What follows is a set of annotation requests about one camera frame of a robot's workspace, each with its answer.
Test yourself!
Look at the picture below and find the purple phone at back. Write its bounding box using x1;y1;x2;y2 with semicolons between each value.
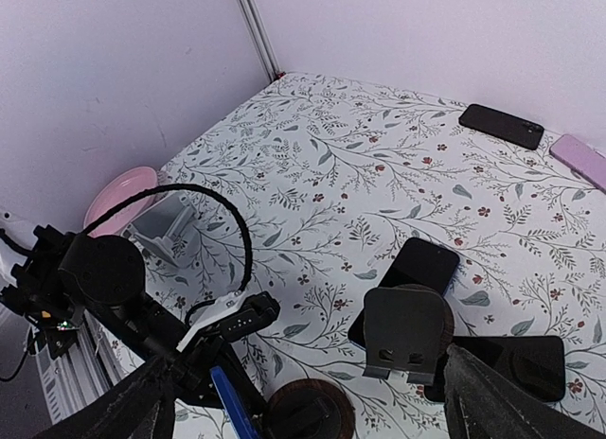
549;134;606;193

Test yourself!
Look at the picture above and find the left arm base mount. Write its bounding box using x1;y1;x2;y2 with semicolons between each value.
26;320;79;360

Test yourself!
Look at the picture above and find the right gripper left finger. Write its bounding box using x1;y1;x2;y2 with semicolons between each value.
36;357;176;438

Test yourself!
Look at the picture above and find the blue phone under stand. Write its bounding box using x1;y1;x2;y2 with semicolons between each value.
347;237;461;348

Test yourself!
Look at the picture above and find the black phone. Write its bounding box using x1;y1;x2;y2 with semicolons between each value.
210;366;261;439
458;103;544;150

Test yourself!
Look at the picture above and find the pink bowl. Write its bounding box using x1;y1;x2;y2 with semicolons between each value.
84;167;158;237

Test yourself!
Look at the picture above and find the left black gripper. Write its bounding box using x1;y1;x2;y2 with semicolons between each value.
1;225;221;406

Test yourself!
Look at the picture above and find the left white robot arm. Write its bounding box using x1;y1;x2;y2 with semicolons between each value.
1;209;222;423

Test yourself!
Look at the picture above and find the left black braided cable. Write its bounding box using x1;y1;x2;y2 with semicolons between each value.
82;183;253;326

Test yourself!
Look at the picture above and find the black stand wooden base front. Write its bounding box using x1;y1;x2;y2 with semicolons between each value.
262;378;356;439

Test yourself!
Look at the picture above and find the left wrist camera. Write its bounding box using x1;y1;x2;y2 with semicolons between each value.
176;291;280;352

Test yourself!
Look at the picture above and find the floral table mat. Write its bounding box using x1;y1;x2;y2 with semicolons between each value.
160;74;605;438

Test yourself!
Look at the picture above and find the silver phone stand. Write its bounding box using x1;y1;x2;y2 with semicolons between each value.
121;192;200;268

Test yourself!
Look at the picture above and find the front aluminium rail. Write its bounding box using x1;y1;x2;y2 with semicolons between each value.
34;314;143;424

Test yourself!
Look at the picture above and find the left aluminium frame post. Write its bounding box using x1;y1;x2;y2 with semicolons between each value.
237;0;283;82

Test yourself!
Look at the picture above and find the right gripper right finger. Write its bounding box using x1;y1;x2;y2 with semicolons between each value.
444;344;605;438

